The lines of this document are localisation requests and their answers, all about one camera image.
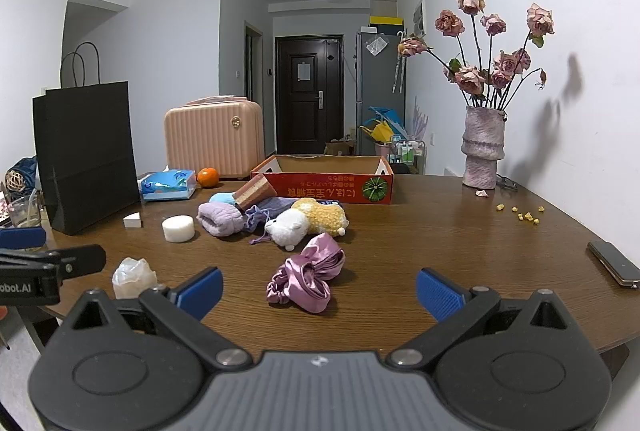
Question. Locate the pink ribbed suitcase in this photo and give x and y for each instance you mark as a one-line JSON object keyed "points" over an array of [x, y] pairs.
{"points": [[210, 141]]}

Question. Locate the brown cardboard carton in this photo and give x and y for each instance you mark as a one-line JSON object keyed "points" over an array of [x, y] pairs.
{"points": [[340, 148]]}

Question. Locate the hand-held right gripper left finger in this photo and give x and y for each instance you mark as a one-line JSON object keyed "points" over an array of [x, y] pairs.
{"points": [[202, 293]]}

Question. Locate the blue tissue pack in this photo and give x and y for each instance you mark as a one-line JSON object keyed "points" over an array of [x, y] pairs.
{"points": [[165, 186]]}

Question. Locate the white wedge sponge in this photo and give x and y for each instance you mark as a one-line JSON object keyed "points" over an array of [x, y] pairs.
{"points": [[133, 221]]}

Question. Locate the clear plastic bag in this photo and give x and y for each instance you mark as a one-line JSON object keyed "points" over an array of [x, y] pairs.
{"points": [[131, 278]]}

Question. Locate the grey fridge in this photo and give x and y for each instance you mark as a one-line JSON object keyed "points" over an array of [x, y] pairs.
{"points": [[380, 86]]}

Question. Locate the white yellow sheep plush toy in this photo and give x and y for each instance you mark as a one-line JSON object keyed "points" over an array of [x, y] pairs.
{"points": [[320, 216]]}

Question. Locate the folded white umbrella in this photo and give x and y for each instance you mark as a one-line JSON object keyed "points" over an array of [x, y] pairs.
{"points": [[399, 66]]}

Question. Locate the dark flat box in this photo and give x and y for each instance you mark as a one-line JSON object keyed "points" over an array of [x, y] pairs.
{"points": [[389, 28]]}

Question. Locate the blue folded item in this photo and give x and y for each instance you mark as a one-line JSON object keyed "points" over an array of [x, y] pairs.
{"points": [[387, 115]]}

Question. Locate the white round sponge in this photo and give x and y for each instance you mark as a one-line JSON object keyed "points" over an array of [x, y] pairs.
{"points": [[177, 228]]}

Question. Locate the orange cardboard box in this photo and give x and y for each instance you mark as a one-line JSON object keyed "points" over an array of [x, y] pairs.
{"points": [[320, 191]]}

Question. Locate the purple satin scrunchie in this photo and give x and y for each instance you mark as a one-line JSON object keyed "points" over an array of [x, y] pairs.
{"points": [[305, 281]]}

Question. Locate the orange fruit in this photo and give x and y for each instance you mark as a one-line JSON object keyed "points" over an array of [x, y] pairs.
{"points": [[208, 177]]}

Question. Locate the yellow flat box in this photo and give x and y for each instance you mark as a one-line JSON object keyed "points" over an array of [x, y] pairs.
{"points": [[386, 20]]}

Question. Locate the lavender fluffy sock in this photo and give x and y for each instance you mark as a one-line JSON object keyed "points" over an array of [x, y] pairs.
{"points": [[217, 218]]}

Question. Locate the scattered yellow crumbs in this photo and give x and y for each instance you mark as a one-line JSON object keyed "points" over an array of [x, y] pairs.
{"points": [[536, 221]]}

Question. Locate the black paper bag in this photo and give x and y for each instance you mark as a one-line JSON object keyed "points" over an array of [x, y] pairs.
{"points": [[85, 151]]}

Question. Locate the white paper notice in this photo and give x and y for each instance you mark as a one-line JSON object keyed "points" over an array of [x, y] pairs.
{"points": [[304, 71]]}

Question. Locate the pink textured vase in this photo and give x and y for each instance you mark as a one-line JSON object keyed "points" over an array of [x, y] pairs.
{"points": [[482, 146]]}

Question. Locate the clear bag with papers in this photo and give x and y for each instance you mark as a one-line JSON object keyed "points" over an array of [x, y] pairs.
{"points": [[376, 45]]}

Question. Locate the pink cloth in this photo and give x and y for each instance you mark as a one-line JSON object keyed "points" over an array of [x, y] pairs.
{"points": [[215, 101]]}

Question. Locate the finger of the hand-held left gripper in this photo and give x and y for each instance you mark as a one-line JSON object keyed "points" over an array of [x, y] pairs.
{"points": [[22, 238]]}

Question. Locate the trolley with bottles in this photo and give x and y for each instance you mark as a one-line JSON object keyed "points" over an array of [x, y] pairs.
{"points": [[407, 153]]}

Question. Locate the clear glass cup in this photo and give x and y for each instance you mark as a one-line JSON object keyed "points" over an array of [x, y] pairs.
{"points": [[25, 211]]}

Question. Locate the blue fluffy sock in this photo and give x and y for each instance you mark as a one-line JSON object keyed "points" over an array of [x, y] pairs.
{"points": [[222, 198]]}

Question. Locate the purple decorative feathers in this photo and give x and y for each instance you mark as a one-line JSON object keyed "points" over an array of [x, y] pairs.
{"points": [[421, 118]]}

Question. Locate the woven rattan ball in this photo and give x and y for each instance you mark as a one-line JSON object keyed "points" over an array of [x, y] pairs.
{"points": [[15, 181]]}

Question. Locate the black eyeglasses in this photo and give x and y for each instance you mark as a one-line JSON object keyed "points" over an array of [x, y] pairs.
{"points": [[507, 184]]}

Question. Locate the pink cream layered sponge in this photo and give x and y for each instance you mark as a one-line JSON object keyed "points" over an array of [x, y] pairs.
{"points": [[255, 193]]}

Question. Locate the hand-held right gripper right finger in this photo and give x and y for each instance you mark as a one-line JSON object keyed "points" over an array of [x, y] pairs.
{"points": [[440, 293]]}

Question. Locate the pink bucket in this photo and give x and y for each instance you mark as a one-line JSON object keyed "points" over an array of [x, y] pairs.
{"points": [[382, 149]]}

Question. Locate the white wall panel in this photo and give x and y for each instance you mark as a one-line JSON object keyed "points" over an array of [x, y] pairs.
{"points": [[419, 17]]}

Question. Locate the dark entrance door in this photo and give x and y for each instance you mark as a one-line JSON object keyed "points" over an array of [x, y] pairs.
{"points": [[300, 121]]}

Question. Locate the side room door frame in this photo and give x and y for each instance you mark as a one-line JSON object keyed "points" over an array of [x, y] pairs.
{"points": [[248, 66]]}

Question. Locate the dark smartphone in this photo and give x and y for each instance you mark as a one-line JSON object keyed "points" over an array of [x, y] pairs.
{"points": [[615, 263]]}

